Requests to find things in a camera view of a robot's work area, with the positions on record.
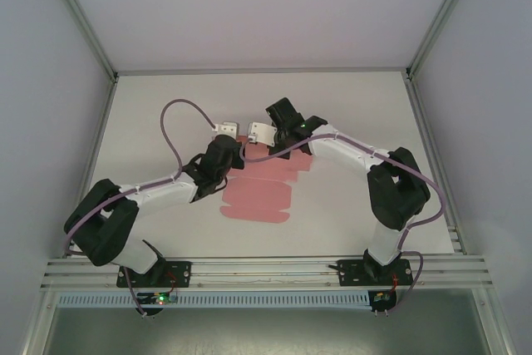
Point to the aluminium table side rail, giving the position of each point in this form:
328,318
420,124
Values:
99,143
432,155

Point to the black base plate right arm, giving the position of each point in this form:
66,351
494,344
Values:
351,274

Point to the small green circuit board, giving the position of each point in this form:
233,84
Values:
381,298

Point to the aluminium frame post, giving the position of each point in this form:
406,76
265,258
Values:
442,18
79,18

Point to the aluminium mounting rail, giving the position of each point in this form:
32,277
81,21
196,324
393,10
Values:
266,274

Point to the circuit board with green light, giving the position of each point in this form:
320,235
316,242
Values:
160,299

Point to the pink paper box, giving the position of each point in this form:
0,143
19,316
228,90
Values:
253,201

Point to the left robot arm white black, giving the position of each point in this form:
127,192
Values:
162,195

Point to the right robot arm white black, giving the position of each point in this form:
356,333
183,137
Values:
345,153

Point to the black base plate left arm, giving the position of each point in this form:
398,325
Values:
183,274

